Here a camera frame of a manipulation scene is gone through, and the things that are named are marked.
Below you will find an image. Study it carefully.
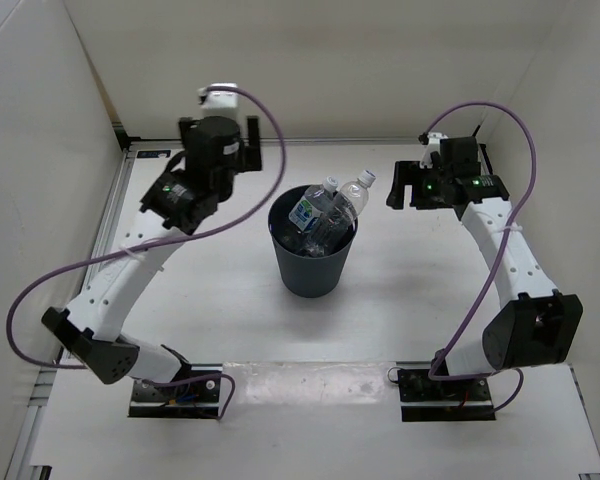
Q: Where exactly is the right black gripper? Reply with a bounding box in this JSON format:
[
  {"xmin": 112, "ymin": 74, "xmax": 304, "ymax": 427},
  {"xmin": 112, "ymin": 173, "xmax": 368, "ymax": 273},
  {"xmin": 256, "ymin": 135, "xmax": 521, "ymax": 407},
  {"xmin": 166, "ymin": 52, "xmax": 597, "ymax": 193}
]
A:
[{"xmin": 386, "ymin": 162, "xmax": 452, "ymax": 211}]

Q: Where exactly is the clear unlabelled plastic bottle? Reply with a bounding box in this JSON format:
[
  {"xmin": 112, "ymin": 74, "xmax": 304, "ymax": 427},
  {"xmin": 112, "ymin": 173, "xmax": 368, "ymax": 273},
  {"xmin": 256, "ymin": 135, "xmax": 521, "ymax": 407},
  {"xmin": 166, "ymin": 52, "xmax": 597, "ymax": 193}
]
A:
[{"xmin": 302, "ymin": 170, "xmax": 376, "ymax": 258}]

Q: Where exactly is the clear bottle green label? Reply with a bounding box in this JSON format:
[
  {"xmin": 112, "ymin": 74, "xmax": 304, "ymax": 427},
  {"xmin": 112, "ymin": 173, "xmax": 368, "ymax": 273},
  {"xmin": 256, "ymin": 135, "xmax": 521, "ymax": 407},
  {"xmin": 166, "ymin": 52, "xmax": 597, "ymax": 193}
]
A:
[{"xmin": 288, "ymin": 176, "xmax": 339, "ymax": 234}]

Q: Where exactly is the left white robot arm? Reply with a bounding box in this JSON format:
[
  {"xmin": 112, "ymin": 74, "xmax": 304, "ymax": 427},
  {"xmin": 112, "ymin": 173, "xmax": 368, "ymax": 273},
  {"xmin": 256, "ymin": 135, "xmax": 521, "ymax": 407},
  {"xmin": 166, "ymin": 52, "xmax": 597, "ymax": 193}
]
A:
[{"xmin": 42, "ymin": 116, "xmax": 262, "ymax": 400}]

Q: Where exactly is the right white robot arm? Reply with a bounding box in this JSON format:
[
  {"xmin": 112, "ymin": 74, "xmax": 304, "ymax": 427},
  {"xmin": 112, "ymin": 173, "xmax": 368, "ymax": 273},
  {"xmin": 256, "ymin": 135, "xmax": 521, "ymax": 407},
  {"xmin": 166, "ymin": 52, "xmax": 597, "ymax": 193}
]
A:
[{"xmin": 386, "ymin": 133, "xmax": 583, "ymax": 400}]

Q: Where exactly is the dark grey plastic bin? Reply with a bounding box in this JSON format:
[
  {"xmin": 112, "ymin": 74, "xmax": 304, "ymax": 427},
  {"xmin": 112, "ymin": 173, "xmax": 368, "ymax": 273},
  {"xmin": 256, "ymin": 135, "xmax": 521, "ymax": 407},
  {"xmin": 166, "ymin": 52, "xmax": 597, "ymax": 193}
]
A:
[{"xmin": 267, "ymin": 184, "xmax": 358, "ymax": 298}]

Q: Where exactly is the left blue table sticker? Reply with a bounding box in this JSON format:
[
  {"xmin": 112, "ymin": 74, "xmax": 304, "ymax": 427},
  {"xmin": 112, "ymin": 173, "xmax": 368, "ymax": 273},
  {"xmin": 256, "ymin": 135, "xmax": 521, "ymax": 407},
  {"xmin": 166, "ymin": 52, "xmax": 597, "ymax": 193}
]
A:
[{"xmin": 136, "ymin": 149, "xmax": 171, "ymax": 159}]

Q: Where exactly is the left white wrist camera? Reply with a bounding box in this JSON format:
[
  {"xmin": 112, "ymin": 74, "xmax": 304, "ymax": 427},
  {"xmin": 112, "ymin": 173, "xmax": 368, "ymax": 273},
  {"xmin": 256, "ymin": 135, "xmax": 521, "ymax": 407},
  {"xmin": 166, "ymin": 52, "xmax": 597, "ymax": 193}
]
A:
[{"xmin": 198, "ymin": 87, "xmax": 239, "ymax": 121}]

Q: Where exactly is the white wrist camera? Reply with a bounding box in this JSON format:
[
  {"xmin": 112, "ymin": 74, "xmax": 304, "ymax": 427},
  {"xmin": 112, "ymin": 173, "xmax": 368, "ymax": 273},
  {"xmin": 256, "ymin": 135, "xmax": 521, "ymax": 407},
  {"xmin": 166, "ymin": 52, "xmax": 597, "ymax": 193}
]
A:
[
  {"xmin": 418, "ymin": 131, "xmax": 448, "ymax": 169},
  {"xmin": 198, "ymin": 87, "xmax": 239, "ymax": 121}
]

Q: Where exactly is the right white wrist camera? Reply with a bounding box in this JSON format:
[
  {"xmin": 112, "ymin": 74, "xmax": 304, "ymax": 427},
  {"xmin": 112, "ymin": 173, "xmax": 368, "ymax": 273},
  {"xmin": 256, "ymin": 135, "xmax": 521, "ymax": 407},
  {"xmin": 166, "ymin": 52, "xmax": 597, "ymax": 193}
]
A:
[{"xmin": 418, "ymin": 131, "xmax": 448, "ymax": 169}]

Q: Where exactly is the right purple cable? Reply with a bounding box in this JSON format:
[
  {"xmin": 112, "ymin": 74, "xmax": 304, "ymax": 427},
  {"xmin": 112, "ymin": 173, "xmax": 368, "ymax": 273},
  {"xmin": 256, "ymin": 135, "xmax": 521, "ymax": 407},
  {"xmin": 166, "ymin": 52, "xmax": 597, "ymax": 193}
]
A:
[{"xmin": 427, "ymin": 101, "xmax": 537, "ymax": 412}]

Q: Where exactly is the purple cable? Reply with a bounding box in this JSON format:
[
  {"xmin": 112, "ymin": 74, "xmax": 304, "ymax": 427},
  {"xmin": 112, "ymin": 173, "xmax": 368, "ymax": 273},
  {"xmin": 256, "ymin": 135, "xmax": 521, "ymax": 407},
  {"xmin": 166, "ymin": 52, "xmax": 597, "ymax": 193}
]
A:
[
  {"xmin": 6, "ymin": 84, "xmax": 286, "ymax": 419},
  {"xmin": 427, "ymin": 101, "xmax": 537, "ymax": 412}
]

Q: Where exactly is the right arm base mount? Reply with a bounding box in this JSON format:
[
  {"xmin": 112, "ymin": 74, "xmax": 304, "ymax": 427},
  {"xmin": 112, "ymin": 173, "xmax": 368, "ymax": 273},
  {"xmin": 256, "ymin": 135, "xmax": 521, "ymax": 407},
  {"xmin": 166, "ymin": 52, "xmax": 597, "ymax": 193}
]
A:
[{"xmin": 387, "ymin": 364, "xmax": 496, "ymax": 423}]

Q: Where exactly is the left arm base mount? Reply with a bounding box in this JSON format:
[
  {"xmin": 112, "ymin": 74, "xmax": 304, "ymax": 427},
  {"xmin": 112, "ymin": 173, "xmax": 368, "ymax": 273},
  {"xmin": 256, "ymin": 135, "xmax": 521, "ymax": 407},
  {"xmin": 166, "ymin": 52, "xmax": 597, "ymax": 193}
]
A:
[{"xmin": 127, "ymin": 364, "xmax": 235, "ymax": 420}]

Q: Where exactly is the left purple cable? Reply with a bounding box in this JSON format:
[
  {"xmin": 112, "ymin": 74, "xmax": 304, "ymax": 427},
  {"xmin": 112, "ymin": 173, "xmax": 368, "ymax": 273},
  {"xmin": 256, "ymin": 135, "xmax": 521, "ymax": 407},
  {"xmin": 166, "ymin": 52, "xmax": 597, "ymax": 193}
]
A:
[{"xmin": 6, "ymin": 84, "xmax": 286, "ymax": 419}]

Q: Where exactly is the left aluminium frame rail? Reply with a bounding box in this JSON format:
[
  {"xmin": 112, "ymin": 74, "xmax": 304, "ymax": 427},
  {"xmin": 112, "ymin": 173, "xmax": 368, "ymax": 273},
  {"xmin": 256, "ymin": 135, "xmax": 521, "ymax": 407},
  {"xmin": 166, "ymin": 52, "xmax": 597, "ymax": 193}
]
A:
[{"xmin": 4, "ymin": 147, "xmax": 134, "ymax": 480}]

